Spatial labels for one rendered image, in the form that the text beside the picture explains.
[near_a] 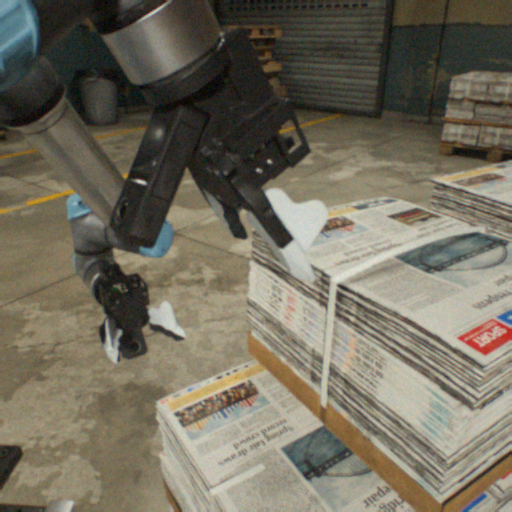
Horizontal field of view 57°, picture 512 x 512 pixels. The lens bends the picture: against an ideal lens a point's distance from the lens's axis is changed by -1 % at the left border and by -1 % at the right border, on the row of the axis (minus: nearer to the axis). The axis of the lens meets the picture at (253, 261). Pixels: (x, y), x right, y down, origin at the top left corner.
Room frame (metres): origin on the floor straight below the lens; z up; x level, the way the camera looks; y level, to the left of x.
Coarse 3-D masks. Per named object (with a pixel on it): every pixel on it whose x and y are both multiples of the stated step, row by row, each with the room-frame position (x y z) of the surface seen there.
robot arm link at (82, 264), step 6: (108, 252) 0.85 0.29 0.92; (78, 258) 0.83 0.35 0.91; (84, 258) 0.83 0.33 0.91; (90, 258) 0.83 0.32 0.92; (96, 258) 0.83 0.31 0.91; (102, 258) 0.83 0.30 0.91; (108, 258) 0.84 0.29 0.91; (78, 264) 0.84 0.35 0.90; (84, 264) 0.83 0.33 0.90; (90, 264) 0.81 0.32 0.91; (78, 270) 0.84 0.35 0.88; (84, 270) 0.81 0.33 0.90; (84, 276) 0.81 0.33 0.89; (84, 282) 0.81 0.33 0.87
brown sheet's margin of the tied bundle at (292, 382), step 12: (252, 336) 0.62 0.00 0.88; (252, 348) 0.62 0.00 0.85; (264, 348) 0.59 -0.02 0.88; (264, 360) 0.59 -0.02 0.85; (276, 360) 0.57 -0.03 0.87; (276, 372) 0.57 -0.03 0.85; (288, 372) 0.54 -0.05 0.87; (288, 384) 0.54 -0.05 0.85; (300, 384) 0.52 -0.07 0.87; (300, 396) 0.52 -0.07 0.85
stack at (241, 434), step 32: (224, 384) 0.56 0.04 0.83; (256, 384) 0.56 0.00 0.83; (160, 416) 0.52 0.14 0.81; (192, 416) 0.50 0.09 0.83; (224, 416) 0.50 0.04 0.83; (256, 416) 0.50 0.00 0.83; (288, 416) 0.50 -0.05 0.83; (192, 448) 0.44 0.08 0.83; (224, 448) 0.44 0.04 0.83; (256, 448) 0.44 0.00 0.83; (288, 448) 0.44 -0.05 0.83; (320, 448) 0.44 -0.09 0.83; (192, 480) 0.43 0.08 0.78; (224, 480) 0.39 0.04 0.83; (256, 480) 0.39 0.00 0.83; (288, 480) 0.39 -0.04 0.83; (320, 480) 0.39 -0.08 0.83; (352, 480) 0.39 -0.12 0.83
